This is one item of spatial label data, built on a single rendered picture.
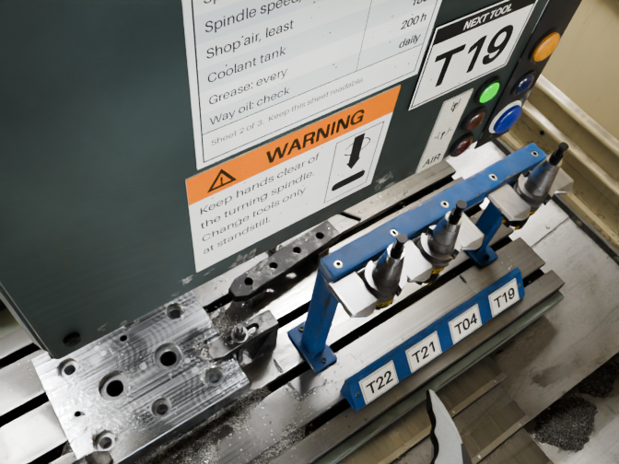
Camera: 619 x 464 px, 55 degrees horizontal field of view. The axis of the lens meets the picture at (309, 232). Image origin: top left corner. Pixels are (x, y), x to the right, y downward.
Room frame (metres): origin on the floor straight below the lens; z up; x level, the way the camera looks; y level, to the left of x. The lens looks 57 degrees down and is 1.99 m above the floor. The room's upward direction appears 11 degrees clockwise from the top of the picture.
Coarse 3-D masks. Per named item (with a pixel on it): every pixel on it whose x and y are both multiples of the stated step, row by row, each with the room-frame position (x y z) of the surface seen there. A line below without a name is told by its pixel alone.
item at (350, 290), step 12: (348, 276) 0.44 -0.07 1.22; (360, 276) 0.45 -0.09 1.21; (336, 288) 0.42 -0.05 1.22; (348, 288) 0.42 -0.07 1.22; (360, 288) 0.42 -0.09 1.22; (348, 300) 0.40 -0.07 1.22; (360, 300) 0.40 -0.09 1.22; (372, 300) 0.41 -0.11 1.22; (348, 312) 0.38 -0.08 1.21; (360, 312) 0.39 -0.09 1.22; (372, 312) 0.39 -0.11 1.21
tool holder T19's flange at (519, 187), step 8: (520, 176) 0.69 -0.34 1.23; (520, 184) 0.67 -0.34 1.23; (552, 184) 0.69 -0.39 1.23; (520, 192) 0.66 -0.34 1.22; (528, 192) 0.66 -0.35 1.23; (552, 192) 0.67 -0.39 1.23; (528, 200) 0.65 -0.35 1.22; (536, 200) 0.65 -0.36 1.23; (544, 200) 0.66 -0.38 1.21; (536, 208) 0.65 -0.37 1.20
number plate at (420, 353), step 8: (432, 336) 0.50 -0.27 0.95; (416, 344) 0.47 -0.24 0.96; (424, 344) 0.48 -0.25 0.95; (432, 344) 0.48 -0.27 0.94; (408, 352) 0.45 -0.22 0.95; (416, 352) 0.46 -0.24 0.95; (424, 352) 0.47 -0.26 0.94; (432, 352) 0.47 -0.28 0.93; (440, 352) 0.48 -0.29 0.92; (408, 360) 0.44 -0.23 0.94; (416, 360) 0.45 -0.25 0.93; (424, 360) 0.46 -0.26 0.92; (416, 368) 0.44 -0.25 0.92
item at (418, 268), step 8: (408, 240) 0.52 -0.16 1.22; (408, 248) 0.51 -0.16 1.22; (416, 248) 0.51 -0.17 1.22; (408, 256) 0.50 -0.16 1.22; (416, 256) 0.50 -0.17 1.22; (424, 256) 0.50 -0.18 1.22; (408, 264) 0.48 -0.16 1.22; (416, 264) 0.48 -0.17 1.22; (424, 264) 0.49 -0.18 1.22; (432, 264) 0.49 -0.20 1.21; (408, 272) 0.47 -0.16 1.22; (416, 272) 0.47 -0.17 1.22; (424, 272) 0.47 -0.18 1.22; (408, 280) 0.45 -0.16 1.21; (416, 280) 0.46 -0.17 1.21; (424, 280) 0.46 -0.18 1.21
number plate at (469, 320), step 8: (464, 312) 0.56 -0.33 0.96; (472, 312) 0.56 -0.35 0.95; (456, 320) 0.54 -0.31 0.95; (464, 320) 0.55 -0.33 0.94; (472, 320) 0.55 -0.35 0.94; (480, 320) 0.56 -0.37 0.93; (456, 328) 0.53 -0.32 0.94; (464, 328) 0.54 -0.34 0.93; (472, 328) 0.54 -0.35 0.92; (456, 336) 0.52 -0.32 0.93; (464, 336) 0.53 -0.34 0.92
